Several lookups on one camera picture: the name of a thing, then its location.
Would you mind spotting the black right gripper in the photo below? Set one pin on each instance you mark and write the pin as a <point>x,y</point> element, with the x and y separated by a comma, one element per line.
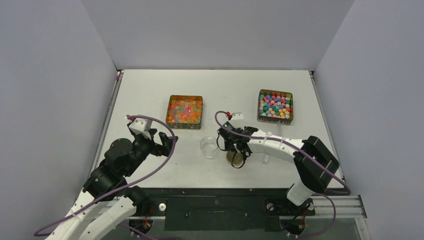
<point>234,144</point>

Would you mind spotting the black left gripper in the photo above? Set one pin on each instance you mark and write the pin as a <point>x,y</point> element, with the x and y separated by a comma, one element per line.
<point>159,149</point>

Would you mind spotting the clear round plastic container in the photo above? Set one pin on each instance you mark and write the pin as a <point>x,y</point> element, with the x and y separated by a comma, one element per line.
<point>208,147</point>

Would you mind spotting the tin of translucent star candies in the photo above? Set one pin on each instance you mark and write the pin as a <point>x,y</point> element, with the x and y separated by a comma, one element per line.
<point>184,112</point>

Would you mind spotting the tin of pastel star candies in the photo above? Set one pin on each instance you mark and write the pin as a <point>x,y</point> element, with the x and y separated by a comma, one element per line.
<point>275,107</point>

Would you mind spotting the clear plastic scoop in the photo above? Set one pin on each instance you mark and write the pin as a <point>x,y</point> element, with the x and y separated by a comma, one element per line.
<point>265,159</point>

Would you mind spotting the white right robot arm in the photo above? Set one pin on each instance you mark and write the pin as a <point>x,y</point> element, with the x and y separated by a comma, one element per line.
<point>314,162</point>

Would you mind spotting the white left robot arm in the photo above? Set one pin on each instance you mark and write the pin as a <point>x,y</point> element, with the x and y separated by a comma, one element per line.
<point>106,198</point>

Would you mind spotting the gold round lid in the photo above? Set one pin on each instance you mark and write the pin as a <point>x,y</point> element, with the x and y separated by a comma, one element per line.
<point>235,159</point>

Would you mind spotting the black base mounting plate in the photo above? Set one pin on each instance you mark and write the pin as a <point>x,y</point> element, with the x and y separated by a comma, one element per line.
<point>223,209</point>

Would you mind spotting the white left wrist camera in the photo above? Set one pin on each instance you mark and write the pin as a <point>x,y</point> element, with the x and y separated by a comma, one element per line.
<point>139,126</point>

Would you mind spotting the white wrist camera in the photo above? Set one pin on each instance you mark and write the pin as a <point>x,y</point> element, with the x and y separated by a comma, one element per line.
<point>139,126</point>
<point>237,116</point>

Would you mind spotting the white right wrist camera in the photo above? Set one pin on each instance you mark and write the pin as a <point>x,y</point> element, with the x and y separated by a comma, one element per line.
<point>237,116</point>

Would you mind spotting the aluminium rail frame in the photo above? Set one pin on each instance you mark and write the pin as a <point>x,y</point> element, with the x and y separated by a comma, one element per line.
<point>346,207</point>

